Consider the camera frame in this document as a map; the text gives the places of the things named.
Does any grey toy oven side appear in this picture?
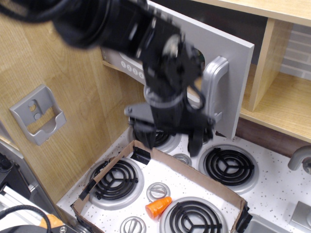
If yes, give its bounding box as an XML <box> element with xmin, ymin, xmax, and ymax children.
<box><xmin>0</xmin><ymin>141</ymin><xmax>59</xmax><ymax>217</ymax></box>

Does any brown cardboard barrier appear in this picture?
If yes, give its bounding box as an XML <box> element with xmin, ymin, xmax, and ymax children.
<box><xmin>71</xmin><ymin>140</ymin><xmax>252</xmax><ymax>233</ymax></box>

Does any grey toy microwave door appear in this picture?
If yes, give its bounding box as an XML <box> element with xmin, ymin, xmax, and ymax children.
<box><xmin>101</xmin><ymin>0</ymin><xmax>255</xmax><ymax>139</ymax></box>

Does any wooden toy kitchen shelf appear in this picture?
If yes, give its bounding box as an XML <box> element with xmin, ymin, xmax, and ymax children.
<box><xmin>102</xmin><ymin>0</ymin><xmax>311</xmax><ymax>144</ymax></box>

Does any back left black burner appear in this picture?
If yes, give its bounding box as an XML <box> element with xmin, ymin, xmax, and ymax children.
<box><xmin>132</xmin><ymin>130</ymin><xmax>177</xmax><ymax>148</ymax></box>

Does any black cable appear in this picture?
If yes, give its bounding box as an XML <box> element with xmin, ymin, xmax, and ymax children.
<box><xmin>0</xmin><ymin>204</ymin><xmax>52</xmax><ymax>233</ymax></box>

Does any silver stove knob front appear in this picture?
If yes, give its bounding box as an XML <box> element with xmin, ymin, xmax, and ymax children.
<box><xmin>120</xmin><ymin>216</ymin><xmax>146</xmax><ymax>233</ymax></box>

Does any hanging orange spatula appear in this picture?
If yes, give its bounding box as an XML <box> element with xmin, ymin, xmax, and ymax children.
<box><xmin>215</xmin><ymin>131</ymin><xmax>226</xmax><ymax>138</ymax></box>

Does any back right black burner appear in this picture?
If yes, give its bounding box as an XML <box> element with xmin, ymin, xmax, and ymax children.
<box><xmin>203</xmin><ymin>147</ymin><xmax>255</xmax><ymax>187</ymax></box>

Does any orange toy carrot piece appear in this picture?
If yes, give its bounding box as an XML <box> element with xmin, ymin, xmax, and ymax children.
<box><xmin>145</xmin><ymin>196</ymin><xmax>172</xmax><ymax>219</ymax></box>

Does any black burner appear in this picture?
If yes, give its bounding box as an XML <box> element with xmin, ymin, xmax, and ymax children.
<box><xmin>132</xmin><ymin>130</ymin><xmax>177</xmax><ymax>148</ymax></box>
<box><xmin>169</xmin><ymin>200</ymin><xmax>223</xmax><ymax>233</ymax></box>
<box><xmin>94</xmin><ymin>159</ymin><xmax>141</xmax><ymax>201</ymax></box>
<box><xmin>203</xmin><ymin>147</ymin><xmax>255</xmax><ymax>187</ymax></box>

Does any silver stove knob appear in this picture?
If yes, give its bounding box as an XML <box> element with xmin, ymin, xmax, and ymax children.
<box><xmin>120</xmin><ymin>216</ymin><xmax>146</xmax><ymax>233</ymax></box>
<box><xmin>173</xmin><ymin>153</ymin><xmax>192</xmax><ymax>166</ymax></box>
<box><xmin>146</xmin><ymin>182</ymin><xmax>171</xmax><ymax>202</ymax></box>

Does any grey wall phone holder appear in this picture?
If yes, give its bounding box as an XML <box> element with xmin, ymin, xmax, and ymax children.
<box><xmin>9</xmin><ymin>84</ymin><xmax>67</xmax><ymax>146</ymax></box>

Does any grey toy faucet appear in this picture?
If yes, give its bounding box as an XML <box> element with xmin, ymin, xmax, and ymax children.
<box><xmin>288</xmin><ymin>146</ymin><xmax>311</xmax><ymax>175</ymax></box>

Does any front left black burner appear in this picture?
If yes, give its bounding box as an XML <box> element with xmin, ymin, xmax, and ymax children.
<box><xmin>94</xmin><ymin>159</ymin><xmax>141</xmax><ymax>201</ymax></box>

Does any grey toy sink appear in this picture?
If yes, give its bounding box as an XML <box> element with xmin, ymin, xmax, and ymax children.
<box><xmin>247</xmin><ymin>200</ymin><xmax>311</xmax><ymax>233</ymax></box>

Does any silver stove knob middle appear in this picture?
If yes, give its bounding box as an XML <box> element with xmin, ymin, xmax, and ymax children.
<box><xmin>173</xmin><ymin>153</ymin><xmax>192</xmax><ymax>166</ymax></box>

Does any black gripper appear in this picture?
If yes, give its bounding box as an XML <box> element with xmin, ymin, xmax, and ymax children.
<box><xmin>124</xmin><ymin>99</ymin><xmax>215</xmax><ymax>157</ymax></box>

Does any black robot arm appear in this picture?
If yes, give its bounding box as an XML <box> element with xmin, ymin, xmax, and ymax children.
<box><xmin>0</xmin><ymin>0</ymin><xmax>215</xmax><ymax>157</ymax></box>

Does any silver microwave door handle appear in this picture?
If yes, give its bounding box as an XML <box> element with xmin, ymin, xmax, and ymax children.
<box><xmin>201</xmin><ymin>56</ymin><xmax>229</xmax><ymax>123</ymax></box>

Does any silver stove knob centre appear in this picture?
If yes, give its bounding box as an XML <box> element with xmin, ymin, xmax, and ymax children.
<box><xmin>146</xmin><ymin>182</ymin><xmax>171</xmax><ymax>202</ymax></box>

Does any front right black burner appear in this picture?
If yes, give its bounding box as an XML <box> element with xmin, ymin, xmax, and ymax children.
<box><xmin>169</xmin><ymin>200</ymin><xmax>223</xmax><ymax>233</ymax></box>

